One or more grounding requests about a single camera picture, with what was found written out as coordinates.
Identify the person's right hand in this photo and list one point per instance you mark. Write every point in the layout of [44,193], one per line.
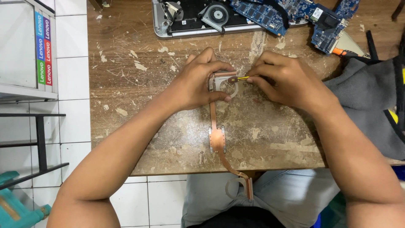
[294,82]

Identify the person's left hand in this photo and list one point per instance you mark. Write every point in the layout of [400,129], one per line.
[189,88]

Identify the copper heat pipe assembly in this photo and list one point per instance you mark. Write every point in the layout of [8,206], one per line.
[217,139]

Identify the silver open laptop chassis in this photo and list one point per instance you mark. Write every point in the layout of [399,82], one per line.
[189,27]

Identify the blue laptop motherboard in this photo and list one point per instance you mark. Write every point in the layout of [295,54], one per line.
[326,22]

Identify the grey cloth bag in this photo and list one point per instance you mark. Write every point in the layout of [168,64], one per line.
[364,95]

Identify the black laptop cooling fan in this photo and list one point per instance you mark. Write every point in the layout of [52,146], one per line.
[217,15]

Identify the black plastic stick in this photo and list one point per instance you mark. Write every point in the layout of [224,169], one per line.
[371,44]

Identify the person's light grey jeans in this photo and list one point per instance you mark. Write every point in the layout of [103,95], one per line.
[284,196]

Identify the person's black shirt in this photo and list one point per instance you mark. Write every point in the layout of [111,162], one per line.
[240,218]

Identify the black metal rack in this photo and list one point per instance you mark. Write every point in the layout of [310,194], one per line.
[41,145]

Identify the white cabinet with coloured labels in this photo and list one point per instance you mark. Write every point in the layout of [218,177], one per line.
[22,47]

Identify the teal plastic object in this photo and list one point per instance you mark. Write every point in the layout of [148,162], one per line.
[15,205]

